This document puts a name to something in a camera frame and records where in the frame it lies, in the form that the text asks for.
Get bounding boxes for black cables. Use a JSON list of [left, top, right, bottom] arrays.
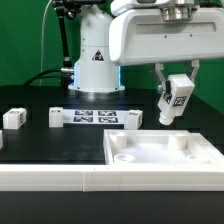
[[22, 68, 75, 87]]

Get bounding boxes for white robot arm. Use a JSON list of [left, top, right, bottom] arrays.
[[69, 0, 224, 94]]

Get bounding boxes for white cable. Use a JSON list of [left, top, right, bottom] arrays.
[[39, 0, 54, 87]]

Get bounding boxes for black camera stand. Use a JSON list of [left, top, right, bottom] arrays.
[[52, 0, 106, 67]]

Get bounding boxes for fiducial marker sheet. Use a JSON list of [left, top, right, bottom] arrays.
[[63, 109, 127, 125]]

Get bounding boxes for white square tabletop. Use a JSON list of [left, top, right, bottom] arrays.
[[103, 130, 224, 165]]

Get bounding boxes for white obstacle fence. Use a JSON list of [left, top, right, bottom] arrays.
[[0, 164, 224, 192]]

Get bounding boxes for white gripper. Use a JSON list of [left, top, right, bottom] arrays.
[[109, 8, 224, 94]]

